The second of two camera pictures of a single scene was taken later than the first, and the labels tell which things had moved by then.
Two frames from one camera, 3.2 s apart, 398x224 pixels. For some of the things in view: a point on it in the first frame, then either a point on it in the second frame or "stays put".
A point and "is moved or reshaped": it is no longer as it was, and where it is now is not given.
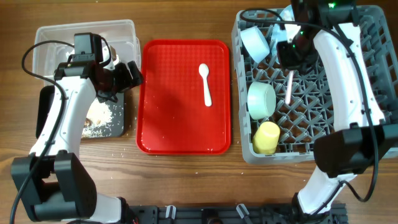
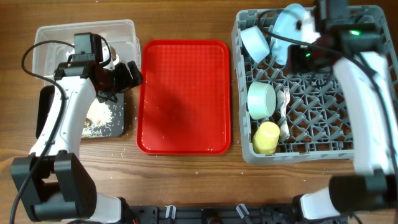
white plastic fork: x=289 y=87 is moved or reshaped
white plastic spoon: x=204 y=71 -> x=284 y=129
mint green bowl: x=261 y=99 stays put
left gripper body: x=117 y=79 stays put
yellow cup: x=266 y=138 stays put
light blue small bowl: x=255 y=43 stays put
